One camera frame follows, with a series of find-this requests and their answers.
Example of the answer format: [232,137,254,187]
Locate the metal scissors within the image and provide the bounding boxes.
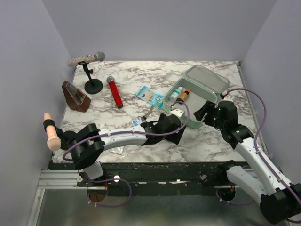
[143,106,154,120]

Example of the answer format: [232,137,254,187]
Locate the white green-cap medicine bottle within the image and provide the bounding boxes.
[169,87,183,101]

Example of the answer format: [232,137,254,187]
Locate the glitter microphone on stand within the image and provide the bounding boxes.
[66,51,106,67]

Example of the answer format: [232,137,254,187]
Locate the blue cotton swab packet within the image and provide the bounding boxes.
[136,86,164,110]

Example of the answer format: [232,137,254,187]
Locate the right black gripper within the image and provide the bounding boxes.
[194,99,226,130]

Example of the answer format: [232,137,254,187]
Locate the black round stand base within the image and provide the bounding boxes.
[56,128,76,150]

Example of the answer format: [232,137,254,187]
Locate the pink beige microphone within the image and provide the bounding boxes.
[43,113,61,151]

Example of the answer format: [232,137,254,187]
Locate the brown wooden metronome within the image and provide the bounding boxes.
[62,81,91,113]

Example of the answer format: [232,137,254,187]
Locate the red handheld microphone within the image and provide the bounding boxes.
[106,76,123,109]

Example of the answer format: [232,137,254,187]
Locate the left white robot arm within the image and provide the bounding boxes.
[63,112,187,186]

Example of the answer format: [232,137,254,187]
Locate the clear zip bag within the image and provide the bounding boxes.
[109,146,126,159]

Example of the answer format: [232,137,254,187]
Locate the amber orange-cap bottle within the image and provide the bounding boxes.
[176,89,191,102]

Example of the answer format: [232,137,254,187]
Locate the black microphone stand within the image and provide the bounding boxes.
[78,61,103,94]

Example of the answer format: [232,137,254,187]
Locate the blue plaster packet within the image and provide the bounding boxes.
[132,116,146,127]

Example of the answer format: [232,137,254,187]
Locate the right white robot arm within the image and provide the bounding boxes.
[194,101,301,224]

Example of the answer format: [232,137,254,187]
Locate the mint green medicine case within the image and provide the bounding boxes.
[162,65,230,129]

